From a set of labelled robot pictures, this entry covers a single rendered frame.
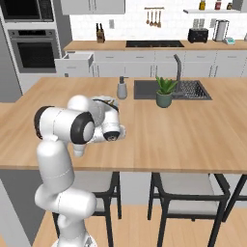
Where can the white wall shelf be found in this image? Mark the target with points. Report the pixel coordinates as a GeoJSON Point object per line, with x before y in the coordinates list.
{"type": "Point", "coordinates": [209, 11]}

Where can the white base cupboard run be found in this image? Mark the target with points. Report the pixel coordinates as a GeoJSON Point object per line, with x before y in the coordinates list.
{"type": "Point", "coordinates": [199, 64]}

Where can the grey soap dispenser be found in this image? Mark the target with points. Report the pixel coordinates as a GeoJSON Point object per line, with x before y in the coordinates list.
{"type": "Point", "coordinates": [122, 90]}

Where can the black hob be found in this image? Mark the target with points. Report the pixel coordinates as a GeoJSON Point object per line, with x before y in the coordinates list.
{"type": "Point", "coordinates": [154, 43]}

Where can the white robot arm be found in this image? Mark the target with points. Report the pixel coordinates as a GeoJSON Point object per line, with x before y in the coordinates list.
{"type": "Point", "coordinates": [53, 167]}

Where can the dark grey sink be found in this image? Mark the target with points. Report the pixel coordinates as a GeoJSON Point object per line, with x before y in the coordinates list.
{"type": "Point", "coordinates": [146, 90]}

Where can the hanging wooden tool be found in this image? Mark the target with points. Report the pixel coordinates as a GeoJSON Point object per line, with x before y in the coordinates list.
{"type": "Point", "coordinates": [155, 21]}
{"type": "Point", "coordinates": [147, 20]}
{"type": "Point", "coordinates": [159, 22]}
{"type": "Point", "coordinates": [151, 21]}

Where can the wooden tool rail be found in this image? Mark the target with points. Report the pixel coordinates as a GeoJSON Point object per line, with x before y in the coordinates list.
{"type": "Point", "coordinates": [154, 8]}

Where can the white wall cupboard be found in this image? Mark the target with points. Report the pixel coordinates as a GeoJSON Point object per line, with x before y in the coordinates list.
{"type": "Point", "coordinates": [93, 6]}

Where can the black microwave oven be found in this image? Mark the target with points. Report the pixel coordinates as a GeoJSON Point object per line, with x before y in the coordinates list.
{"type": "Point", "coordinates": [27, 9]}

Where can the wooden knife block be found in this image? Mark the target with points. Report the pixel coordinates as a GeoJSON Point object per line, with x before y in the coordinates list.
{"type": "Point", "coordinates": [100, 36]}

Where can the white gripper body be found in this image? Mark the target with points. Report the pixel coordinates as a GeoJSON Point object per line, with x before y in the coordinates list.
{"type": "Point", "coordinates": [122, 131]}

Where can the open white drawer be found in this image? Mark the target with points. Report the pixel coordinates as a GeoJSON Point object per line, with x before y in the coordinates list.
{"type": "Point", "coordinates": [73, 66]}

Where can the black stool with grey seat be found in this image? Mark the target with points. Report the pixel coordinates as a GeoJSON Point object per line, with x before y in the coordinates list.
{"type": "Point", "coordinates": [103, 189]}
{"type": "Point", "coordinates": [236, 193]}
{"type": "Point", "coordinates": [189, 196]}

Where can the red jar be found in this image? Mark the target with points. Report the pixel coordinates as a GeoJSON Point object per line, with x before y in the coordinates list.
{"type": "Point", "coordinates": [218, 5]}

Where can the steel built-in oven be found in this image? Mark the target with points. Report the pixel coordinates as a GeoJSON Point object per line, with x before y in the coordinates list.
{"type": "Point", "coordinates": [34, 51]}

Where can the grey wall cupboard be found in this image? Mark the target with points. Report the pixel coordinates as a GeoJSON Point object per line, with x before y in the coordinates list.
{"type": "Point", "coordinates": [240, 5]}

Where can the white wall socket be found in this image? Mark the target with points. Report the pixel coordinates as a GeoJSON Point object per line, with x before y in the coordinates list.
{"type": "Point", "coordinates": [198, 22]}
{"type": "Point", "coordinates": [213, 22]}
{"type": "Point", "coordinates": [111, 24]}

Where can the black toaster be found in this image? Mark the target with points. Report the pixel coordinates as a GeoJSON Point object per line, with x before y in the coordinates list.
{"type": "Point", "coordinates": [197, 35]}

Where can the small teal box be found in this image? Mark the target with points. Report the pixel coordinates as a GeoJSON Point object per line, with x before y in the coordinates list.
{"type": "Point", "coordinates": [229, 41]}

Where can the green plant in grey pot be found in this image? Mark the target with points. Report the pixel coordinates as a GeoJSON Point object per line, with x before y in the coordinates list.
{"type": "Point", "coordinates": [164, 96]}

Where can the dark grey tap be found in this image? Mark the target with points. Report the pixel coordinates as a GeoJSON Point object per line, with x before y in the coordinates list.
{"type": "Point", "coordinates": [178, 70]}

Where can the yellow jar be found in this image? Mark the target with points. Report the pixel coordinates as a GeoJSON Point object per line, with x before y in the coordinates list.
{"type": "Point", "coordinates": [202, 5]}

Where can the dark jar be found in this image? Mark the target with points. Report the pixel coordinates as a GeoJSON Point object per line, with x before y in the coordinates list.
{"type": "Point", "coordinates": [229, 6]}

